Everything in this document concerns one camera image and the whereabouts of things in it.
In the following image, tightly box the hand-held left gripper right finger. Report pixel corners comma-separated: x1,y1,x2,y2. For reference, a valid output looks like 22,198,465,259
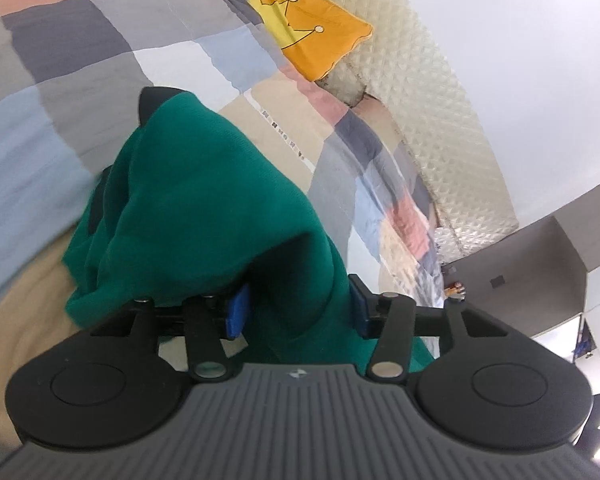
348,274,517,382

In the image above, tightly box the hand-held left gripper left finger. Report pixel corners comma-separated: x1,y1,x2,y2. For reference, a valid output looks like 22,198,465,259
87,282,252,382

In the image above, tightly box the green hoodie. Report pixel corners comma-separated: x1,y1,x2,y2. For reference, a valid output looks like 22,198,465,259
64,91,438,376

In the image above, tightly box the patchwork checked blanket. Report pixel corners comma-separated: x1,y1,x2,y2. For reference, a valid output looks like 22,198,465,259
0,0,448,466

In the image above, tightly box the yellow crown pillow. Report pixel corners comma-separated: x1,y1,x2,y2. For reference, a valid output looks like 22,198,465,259
241,0,373,82

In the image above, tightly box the cream quilted headboard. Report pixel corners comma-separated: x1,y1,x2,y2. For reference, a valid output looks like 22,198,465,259
315,0,520,263

